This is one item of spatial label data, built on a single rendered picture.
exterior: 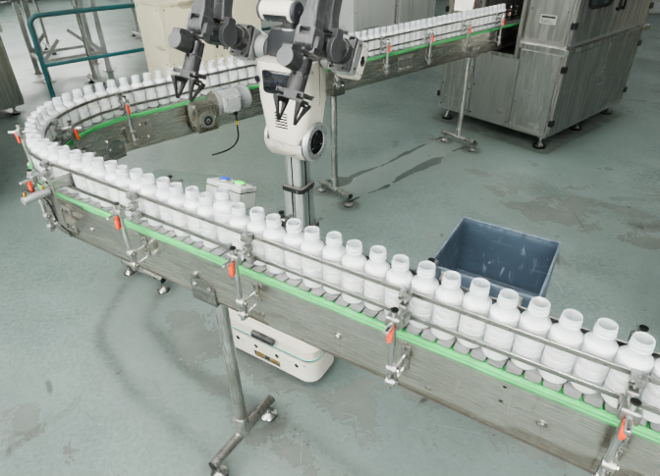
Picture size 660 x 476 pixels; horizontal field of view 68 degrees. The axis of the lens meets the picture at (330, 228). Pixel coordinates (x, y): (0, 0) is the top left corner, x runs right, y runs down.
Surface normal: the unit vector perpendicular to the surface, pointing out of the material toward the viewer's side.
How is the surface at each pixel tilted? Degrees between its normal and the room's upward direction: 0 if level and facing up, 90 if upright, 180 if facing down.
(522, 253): 90
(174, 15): 90
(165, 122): 90
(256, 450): 0
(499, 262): 90
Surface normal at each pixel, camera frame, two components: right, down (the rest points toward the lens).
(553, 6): -0.76, 0.36
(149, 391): -0.02, -0.84
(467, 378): -0.53, 0.47
